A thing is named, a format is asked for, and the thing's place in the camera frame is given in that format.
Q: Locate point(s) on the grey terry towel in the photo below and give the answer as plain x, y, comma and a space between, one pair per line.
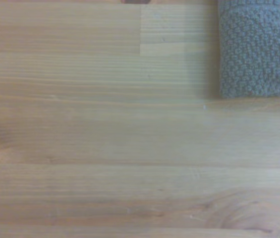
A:
258, 49

